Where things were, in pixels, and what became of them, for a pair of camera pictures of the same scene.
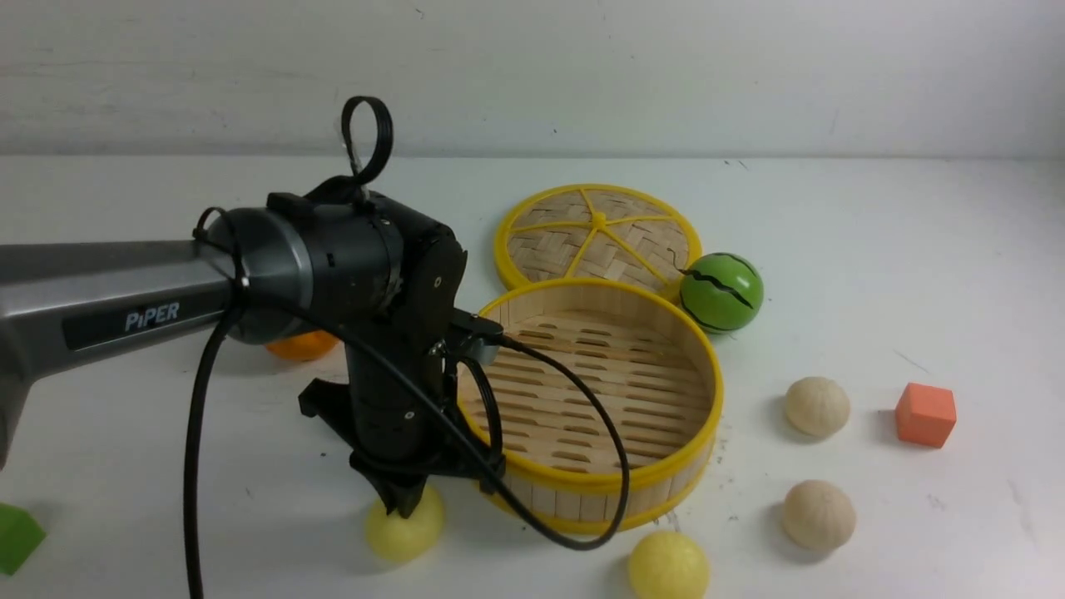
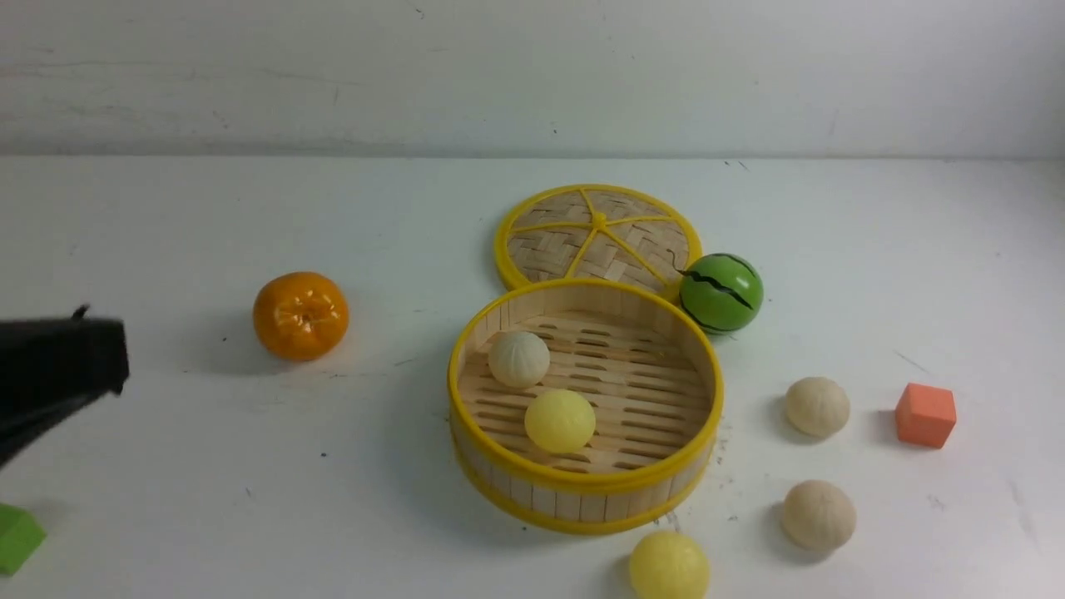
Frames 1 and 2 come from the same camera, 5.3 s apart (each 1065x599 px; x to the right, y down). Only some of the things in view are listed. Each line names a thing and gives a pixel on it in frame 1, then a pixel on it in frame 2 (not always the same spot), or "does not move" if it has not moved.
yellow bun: x=395 y=538 to x=560 y=420
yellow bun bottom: x=669 y=565 does not move
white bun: x=817 y=407 does not move
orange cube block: x=924 y=414 does not move
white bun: x=818 y=515 does not move
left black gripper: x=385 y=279 to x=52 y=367
